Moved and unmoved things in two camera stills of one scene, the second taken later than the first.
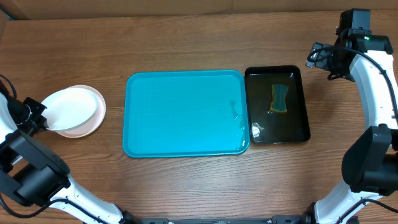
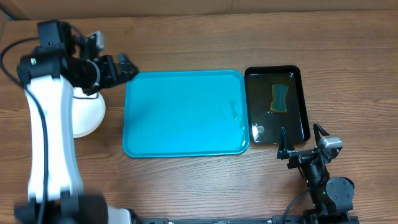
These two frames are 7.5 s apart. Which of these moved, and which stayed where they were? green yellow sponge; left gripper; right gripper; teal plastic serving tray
Moved: left gripper; right gripper
Stayed: teal plastic serving tray; green yellow sponge
